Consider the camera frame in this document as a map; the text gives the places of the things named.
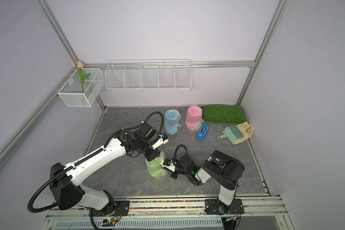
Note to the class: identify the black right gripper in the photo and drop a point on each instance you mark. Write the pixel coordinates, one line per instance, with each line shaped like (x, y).
(172, 175)

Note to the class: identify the pink plastic wine glass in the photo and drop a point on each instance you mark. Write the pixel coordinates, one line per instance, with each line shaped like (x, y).
(194, 116)

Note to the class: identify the white wire wall shelf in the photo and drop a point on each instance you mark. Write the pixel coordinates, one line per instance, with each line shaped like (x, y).
(148, 74)

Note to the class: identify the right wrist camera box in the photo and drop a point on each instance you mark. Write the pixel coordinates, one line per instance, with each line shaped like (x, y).
(169, 165)

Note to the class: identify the white slotted cable duct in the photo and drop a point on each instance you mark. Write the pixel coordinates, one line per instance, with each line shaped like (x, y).
(136, 223)

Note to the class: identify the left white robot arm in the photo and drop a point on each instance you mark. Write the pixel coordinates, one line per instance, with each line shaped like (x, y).
(66, 181)

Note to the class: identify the white mesh wall basket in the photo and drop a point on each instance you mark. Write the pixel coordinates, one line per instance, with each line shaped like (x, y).
(71, 93)

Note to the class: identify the beige cloth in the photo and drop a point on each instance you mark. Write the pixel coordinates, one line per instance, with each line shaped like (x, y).
(246, 129)

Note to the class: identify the artificial pink tulip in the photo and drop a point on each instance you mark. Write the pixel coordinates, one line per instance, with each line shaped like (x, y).
(83, 77)

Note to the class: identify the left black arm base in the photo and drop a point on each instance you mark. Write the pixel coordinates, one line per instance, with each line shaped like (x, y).
(116, 209)

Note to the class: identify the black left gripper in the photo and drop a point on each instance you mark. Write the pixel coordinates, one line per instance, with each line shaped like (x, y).
(155, 153)

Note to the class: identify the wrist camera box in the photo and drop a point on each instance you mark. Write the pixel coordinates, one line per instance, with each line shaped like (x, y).
(169, 165)
(162, 140)

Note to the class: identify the bubble wrap sheet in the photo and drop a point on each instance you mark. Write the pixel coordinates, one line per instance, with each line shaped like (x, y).
(194, 117)
(162, 156)
(172, 121)

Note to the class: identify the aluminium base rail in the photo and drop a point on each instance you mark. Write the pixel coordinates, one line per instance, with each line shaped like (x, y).
(194, 207)

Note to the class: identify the blue tape dispenser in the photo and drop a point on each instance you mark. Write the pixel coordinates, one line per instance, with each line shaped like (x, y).
(204, 129)

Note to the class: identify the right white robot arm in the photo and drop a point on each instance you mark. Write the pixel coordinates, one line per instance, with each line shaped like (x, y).
(224, 169)

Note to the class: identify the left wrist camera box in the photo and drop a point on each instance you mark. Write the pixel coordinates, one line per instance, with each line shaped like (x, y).
(162, 140)

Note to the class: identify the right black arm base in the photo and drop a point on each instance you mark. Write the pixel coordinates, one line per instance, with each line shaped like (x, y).
(216, 207)

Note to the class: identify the green plastic wine glass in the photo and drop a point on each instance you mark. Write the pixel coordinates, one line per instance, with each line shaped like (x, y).
(154, 167)

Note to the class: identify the green artificial grass mat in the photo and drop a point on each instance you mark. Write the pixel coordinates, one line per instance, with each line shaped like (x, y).
(221, 113)

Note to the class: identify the green dustpan brush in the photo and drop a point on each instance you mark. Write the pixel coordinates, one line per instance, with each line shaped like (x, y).
(232, 133)

